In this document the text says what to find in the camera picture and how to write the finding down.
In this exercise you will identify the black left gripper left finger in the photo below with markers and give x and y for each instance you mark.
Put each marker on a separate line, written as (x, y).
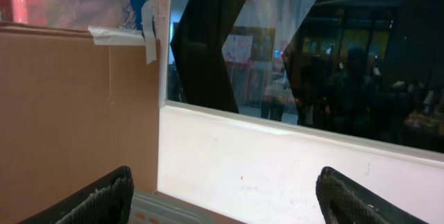
(105, 201)

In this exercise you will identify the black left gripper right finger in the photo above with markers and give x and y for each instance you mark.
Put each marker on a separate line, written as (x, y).
(344, 201)

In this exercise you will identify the brown cardboard panel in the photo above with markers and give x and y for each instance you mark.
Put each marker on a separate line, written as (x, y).
(72, 111)

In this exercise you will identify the glass window pane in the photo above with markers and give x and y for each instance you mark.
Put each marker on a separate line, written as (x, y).
(365, 68)

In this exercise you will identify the white tape strips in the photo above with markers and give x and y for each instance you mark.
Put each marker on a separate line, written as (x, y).
(125, 37)

